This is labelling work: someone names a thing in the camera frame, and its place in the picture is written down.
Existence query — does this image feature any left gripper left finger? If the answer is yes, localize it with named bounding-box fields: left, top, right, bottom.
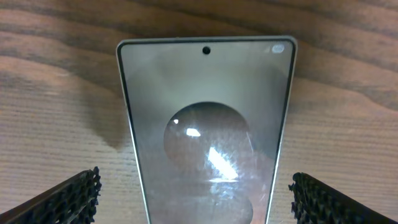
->
left=1, top=167, right=101, bottom=224

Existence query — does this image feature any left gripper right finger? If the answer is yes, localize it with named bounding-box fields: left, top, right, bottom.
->
left=289, top=172, right=397, bottom=224

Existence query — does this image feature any Galaxy S25 Ultra smartphone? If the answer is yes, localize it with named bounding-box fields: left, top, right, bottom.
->
left=116, top=35, right=298, bottom=224

